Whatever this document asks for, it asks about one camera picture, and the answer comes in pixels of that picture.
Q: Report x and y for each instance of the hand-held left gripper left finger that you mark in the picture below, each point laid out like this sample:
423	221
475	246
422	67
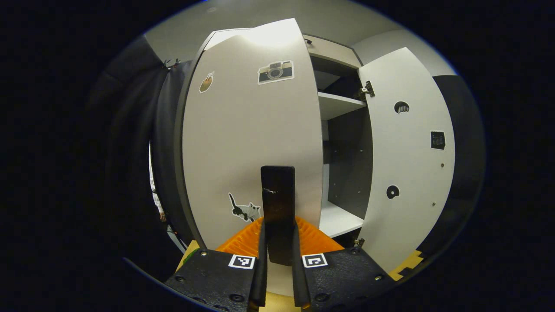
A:
260	277

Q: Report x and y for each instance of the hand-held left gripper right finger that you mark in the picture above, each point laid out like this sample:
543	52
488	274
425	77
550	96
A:
300	281

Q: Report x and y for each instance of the white cabinet door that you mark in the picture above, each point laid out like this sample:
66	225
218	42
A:
407	164
243	138

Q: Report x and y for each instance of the metal door hinge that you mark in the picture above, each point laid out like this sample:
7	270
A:
367	89
359	242

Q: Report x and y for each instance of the small green object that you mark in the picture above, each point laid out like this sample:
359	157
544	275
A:
190	255

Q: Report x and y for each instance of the black cloth clip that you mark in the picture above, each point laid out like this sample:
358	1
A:
171	64

